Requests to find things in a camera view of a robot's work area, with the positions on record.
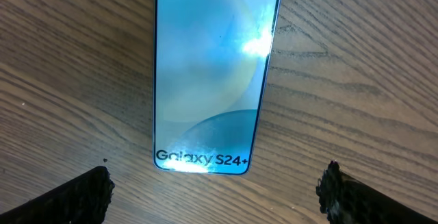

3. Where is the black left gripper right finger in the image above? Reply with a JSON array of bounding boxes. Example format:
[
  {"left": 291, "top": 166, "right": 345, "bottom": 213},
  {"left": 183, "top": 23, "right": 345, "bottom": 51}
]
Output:
[{"left": 315, "top": 161, "right": 437, "bottom": 224}]

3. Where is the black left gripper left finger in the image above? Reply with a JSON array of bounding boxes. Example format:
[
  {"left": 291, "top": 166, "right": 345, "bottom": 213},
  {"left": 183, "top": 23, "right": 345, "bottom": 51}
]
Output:
[{"left": 1, "top": 166, "right": 115, "bottom": 224}]

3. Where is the Samsung Galaxy smartphone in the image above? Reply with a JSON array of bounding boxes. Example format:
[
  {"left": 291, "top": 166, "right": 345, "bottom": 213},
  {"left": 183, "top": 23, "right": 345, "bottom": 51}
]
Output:
[{"left": 152, "top": 0, "right": 281, "bottom": 175}]

